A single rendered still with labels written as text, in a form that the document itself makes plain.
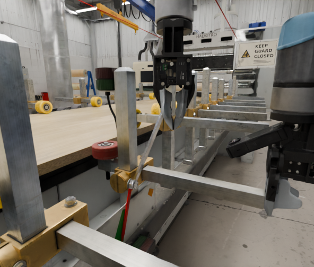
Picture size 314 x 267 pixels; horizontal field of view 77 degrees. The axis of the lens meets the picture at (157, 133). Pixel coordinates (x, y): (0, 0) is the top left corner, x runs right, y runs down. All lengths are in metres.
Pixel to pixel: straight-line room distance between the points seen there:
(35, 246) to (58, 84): 4.16
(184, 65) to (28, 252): 0.37
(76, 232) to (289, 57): 0.43
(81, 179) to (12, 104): 0.44
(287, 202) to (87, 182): 0.55
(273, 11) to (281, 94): 9.22
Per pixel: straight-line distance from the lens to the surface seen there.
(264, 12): 9.57
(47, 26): 4.58
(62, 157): 0.55
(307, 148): 0.43
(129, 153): 0.48
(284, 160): 0.42
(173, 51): 0.39
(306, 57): 0.39
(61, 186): 0.65
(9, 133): 0.30
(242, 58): 2.93
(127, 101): 0.45
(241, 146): 0.42
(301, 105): 0.39
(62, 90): 4.44
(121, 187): 0.49
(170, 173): 0.50
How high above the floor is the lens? 1.07
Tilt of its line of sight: 14 degrees down
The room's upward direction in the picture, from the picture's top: straight up
